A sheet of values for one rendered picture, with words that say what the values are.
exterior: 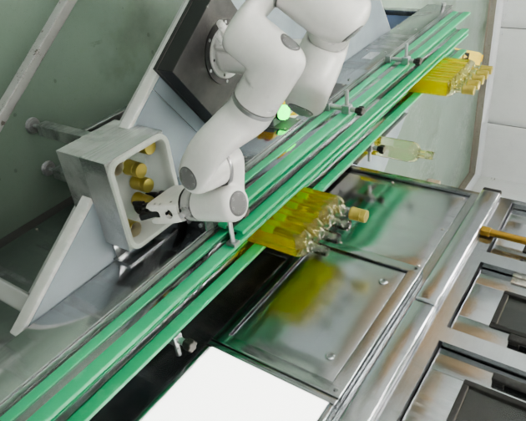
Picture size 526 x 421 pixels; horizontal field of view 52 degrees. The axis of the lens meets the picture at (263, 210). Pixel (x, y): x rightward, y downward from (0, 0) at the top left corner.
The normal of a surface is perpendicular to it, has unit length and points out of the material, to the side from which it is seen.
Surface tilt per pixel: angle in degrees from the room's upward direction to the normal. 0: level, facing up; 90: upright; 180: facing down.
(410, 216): 90
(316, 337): 90
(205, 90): 1
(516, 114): 90
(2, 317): 90
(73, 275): 0
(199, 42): 1
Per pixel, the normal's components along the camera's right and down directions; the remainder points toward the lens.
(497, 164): -0.56, 0.50
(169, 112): 0.82, 0.24
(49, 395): -0.11, -0.83
